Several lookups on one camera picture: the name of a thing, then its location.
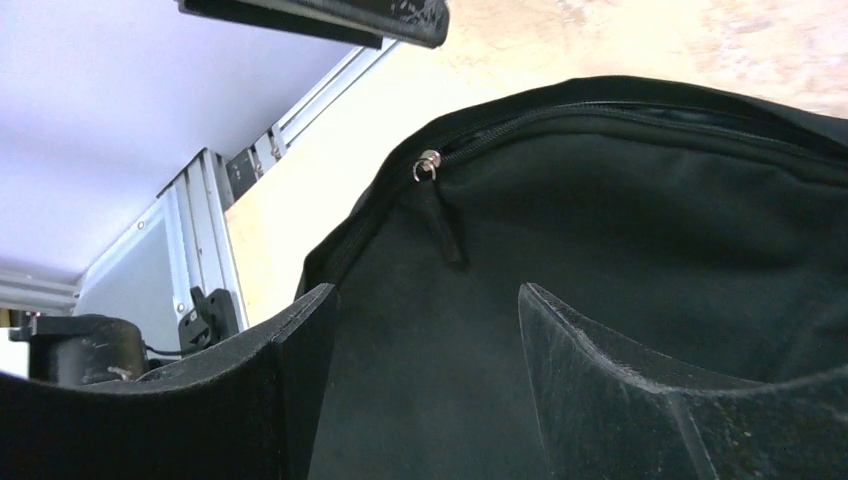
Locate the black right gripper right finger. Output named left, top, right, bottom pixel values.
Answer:
left=518, top=283, right=847, bottom=479

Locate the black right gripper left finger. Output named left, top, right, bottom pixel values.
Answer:
left=1, top=284, right=338, bottom=479

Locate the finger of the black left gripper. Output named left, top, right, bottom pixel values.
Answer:
left=177, top=0, right=450, bottom=49

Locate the black student backpack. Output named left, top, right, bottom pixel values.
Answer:
left=301, top=76, right=847, bottom=479

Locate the aluminium table frame rail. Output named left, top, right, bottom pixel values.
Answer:
left=1, top=40, right=397, bottom=339

